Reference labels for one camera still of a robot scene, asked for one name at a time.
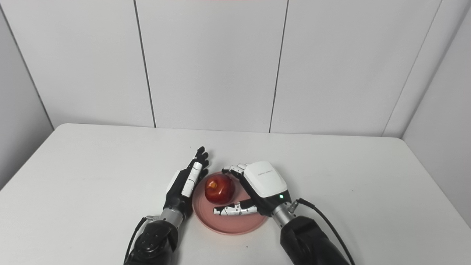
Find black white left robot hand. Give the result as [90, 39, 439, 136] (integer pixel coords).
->
[163, 146, 209, 218]

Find red apple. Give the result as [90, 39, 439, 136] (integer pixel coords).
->
[205, 174, 235, 205]

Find pink round plate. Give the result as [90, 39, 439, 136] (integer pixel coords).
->
[192, 172, 269, 235]

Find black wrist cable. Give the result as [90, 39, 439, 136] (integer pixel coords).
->
[289, 198, 357, 265]
[124, 216, 157, 264]

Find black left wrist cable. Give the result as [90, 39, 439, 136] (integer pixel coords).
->
[124, 216, 157, 264]

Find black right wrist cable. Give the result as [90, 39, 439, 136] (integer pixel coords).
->
[289, 198, 357, 265]

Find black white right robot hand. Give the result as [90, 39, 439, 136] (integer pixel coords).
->
[213, 161, 292, 218]

